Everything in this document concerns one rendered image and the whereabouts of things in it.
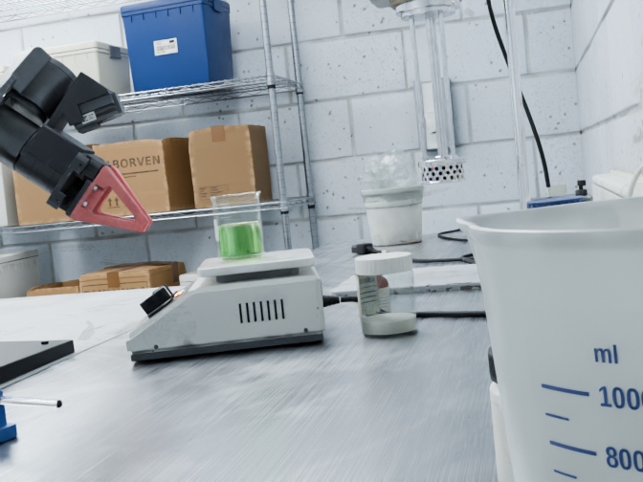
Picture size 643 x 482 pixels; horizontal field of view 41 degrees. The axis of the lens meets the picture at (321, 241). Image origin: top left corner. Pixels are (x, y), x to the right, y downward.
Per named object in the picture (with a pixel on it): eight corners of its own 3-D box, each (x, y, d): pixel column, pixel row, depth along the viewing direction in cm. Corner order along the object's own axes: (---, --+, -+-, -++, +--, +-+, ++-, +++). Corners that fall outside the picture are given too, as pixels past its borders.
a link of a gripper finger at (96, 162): (167, 201, 100) (99, 156, 99) (161, 203, 93) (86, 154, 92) (136, 250, 100) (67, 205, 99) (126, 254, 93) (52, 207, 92)
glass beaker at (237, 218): (238, 267, 88) (230, 188, 87) (207, 267, 91) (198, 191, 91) (282, 259, 92) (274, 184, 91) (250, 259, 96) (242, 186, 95)
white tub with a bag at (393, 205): (353, 248, 191) (343, 151, 189) (388, 240, 202) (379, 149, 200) (407, 246, 182) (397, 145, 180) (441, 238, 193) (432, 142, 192)
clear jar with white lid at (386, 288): (427, 325, 91) (420, 251, 90) (406, 338, 85) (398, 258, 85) (375, 326, 93) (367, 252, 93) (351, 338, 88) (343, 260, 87)
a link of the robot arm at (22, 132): (58, 138, 100) (7, 104, 99) (59, 118, 94) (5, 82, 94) (22, 184, 97) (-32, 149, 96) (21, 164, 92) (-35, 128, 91)
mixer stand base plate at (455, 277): (328, 298, 117) (327, 291, 117) (357, 277, 137) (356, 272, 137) (555, 283, 110) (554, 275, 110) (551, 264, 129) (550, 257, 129)
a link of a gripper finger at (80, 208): (168, 201, 100) (99, 156, 99) (161, 203, 93) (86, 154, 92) (136, 249, 100) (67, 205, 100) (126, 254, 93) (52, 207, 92)
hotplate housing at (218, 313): (127, 365, 86) (118, 286, 85) (146, 340, 99) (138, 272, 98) (348, 340, 87) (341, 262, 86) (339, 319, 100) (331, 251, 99)
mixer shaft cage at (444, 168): (416, 186, 120) (399, 4, 118) (422, 184, 126) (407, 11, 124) (465, 181, 118) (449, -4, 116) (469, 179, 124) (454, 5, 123)
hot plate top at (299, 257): (196, 278, 86) (195, 269, 86) (206, 266, 98) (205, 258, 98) (316, 265, 87) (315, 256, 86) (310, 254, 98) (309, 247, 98)
